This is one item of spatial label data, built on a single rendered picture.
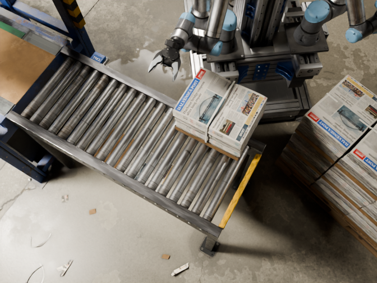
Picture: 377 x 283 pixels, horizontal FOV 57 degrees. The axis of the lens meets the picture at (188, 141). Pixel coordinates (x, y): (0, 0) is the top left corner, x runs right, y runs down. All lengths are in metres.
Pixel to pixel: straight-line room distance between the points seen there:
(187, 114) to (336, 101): 0.85
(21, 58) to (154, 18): 1.45
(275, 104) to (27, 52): 1.70
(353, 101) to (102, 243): 1.85
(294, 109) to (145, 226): 1.38
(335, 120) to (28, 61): 1.79
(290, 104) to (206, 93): 1.09
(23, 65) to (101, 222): 1.17
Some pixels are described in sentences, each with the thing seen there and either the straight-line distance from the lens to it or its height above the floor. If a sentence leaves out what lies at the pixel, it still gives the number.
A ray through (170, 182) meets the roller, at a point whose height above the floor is 0.80.
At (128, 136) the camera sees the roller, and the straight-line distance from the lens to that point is 1.89.
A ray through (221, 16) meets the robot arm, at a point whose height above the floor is 1.25.
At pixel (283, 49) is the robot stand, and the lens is 2.29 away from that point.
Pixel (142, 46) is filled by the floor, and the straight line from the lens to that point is 3.20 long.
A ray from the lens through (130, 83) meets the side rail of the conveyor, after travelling 2.04.
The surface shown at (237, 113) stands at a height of 1.03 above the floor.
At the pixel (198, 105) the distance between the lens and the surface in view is 1.67.
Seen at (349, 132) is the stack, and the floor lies 0.83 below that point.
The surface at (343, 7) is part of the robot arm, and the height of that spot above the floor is 1.02.
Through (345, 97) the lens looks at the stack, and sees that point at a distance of 2.09.
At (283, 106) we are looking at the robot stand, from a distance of 2.65.
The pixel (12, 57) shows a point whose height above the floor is 0.80.
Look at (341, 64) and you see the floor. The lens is 3.28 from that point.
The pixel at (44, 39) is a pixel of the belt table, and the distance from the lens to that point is 2.39.
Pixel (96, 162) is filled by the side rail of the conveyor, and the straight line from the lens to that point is 1.88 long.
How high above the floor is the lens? 2.51
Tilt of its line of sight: 68 degrees down
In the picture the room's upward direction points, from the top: 4 degrees counter-clockwise
